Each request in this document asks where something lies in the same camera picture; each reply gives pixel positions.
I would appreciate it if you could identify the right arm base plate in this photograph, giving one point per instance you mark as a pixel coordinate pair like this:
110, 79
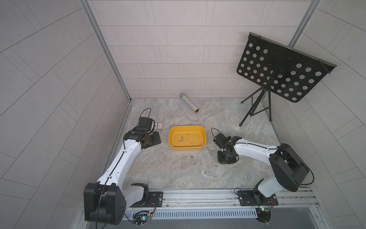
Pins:
255, 198

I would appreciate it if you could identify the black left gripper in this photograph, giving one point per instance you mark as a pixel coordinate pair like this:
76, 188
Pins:
157, 138

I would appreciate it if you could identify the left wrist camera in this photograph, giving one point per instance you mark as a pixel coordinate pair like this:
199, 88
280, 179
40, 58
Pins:
146, 124

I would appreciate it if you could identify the left green circuit board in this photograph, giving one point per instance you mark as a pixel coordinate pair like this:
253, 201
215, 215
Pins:
141, 217

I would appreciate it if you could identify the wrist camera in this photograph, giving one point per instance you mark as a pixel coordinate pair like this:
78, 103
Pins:
146, 124
221, 140

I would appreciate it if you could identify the rhinestone silver microphone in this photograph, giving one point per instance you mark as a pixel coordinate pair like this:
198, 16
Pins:
189, 102

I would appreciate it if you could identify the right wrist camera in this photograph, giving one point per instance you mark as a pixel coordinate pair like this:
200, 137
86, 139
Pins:
221, 140

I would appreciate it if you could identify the playing card box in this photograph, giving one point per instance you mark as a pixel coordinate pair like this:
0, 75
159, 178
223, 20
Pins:
158, 126

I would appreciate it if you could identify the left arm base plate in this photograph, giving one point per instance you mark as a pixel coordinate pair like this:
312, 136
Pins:
154, 198

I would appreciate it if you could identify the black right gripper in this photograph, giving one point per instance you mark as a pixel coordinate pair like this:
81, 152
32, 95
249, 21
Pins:
230, 161

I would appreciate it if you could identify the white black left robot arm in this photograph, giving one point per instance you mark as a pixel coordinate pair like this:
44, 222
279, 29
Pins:
105, 201

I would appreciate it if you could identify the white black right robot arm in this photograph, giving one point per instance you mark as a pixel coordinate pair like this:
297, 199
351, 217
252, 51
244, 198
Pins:
289, 169

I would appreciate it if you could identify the right green circuit board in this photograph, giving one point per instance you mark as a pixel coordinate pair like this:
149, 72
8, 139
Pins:
263, 215

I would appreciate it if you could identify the green circuit board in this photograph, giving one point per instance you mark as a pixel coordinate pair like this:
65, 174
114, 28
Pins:
141, 217
263, 215

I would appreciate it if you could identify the yellow plastic storage box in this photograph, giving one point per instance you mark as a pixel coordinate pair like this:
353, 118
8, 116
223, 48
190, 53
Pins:
197, 135

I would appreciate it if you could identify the black perforated music stand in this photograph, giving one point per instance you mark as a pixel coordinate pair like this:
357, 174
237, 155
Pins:
280, 70

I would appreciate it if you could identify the aluminium rail frame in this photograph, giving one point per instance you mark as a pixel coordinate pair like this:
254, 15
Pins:
224, 204

